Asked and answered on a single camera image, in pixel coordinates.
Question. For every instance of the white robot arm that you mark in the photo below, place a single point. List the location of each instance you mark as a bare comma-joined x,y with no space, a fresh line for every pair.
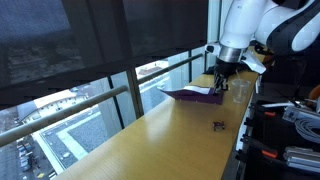
243,23

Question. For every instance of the white power strip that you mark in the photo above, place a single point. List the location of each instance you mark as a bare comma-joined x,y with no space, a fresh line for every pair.
300,113

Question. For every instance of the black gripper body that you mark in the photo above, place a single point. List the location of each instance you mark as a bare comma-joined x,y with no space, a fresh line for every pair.
224,71

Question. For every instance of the purple paper folder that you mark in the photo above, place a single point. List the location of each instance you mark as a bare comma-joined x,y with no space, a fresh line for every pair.
196,97

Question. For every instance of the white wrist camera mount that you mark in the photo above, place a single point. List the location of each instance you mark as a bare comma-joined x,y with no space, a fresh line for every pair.
255,63

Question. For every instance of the white paper sheet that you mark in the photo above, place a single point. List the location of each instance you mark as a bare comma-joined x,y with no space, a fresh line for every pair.
198,89

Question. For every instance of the orange rounded object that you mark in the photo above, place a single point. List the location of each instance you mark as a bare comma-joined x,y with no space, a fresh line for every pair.
315,95

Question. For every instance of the dark window frame post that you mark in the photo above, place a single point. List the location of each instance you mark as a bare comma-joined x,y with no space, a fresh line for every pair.
135,93

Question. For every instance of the black metal staple remover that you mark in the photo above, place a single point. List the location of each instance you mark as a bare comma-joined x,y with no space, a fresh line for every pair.
219,125

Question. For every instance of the grey metal window railing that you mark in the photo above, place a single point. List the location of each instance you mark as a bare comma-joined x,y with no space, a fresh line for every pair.
66,111

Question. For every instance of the grey metal device block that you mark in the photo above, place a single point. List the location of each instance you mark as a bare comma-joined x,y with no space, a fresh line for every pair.
301,160

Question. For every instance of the dark roller window blind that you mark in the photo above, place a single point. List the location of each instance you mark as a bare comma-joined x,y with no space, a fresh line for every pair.
100,30

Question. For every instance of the clear plastic cup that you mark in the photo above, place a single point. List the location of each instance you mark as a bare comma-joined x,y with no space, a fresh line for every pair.
240,91

